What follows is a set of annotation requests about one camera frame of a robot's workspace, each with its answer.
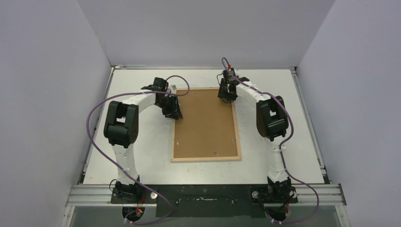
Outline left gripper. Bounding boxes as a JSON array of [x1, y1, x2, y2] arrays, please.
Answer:
[[155, 96, 182, 121]]

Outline white wooden picture frame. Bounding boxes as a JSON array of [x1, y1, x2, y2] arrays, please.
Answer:
[[170, 87, 243, 163]]

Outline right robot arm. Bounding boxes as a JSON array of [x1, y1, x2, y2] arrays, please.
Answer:
[[218, 68, 291, 203]]

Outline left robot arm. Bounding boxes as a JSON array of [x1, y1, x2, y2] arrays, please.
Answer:
[[104, 78, 183, 204]]

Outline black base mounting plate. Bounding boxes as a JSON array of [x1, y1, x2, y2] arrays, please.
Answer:
[[110, 184, 298, 218]]

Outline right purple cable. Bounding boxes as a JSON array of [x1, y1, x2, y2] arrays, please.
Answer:
[[221, 57, 320, 225]]

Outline purple cable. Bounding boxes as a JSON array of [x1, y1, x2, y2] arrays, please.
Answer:
[[86, 75, 191, 226], [221, 57, 320, 225]]

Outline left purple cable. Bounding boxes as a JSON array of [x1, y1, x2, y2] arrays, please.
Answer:
[[86, 75, 191, 226]]

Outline aluminium front rail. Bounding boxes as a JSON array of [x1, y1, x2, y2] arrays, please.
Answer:
[[66, 184, 346, 207]]

